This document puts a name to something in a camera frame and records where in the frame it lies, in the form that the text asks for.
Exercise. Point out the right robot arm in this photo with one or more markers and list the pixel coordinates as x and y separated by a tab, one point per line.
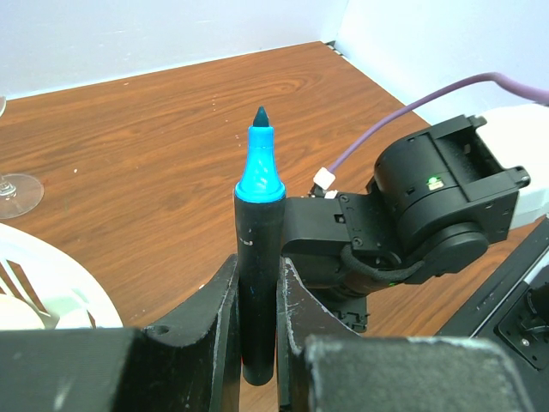
437	200

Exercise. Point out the white plastic basket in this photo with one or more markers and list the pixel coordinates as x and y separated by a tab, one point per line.
44	288

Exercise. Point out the black blue highlighter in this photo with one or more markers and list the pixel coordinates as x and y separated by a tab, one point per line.
259	202

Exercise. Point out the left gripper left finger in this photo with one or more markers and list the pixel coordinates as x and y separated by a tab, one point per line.
193	352

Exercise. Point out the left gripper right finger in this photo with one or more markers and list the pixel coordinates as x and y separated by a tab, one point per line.
299	315

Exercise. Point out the clear wine glass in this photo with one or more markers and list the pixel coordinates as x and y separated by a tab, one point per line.
20	193

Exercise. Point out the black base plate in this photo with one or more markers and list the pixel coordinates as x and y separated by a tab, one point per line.
498	311

